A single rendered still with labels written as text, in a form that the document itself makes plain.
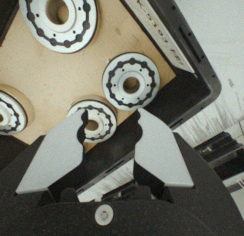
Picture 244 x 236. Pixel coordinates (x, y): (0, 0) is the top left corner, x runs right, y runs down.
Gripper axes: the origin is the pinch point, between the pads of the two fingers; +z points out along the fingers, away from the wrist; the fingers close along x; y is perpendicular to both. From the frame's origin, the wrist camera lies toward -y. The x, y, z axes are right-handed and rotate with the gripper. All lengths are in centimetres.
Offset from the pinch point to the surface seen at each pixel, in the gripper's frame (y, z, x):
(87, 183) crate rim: 17.6, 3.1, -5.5
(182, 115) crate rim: 2.6, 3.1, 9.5
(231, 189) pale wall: 203, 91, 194
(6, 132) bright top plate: 10.0, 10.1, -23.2
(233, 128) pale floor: 77, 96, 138
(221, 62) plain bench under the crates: -1.9, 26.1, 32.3
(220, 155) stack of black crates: 53, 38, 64
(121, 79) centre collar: -0.8, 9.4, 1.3
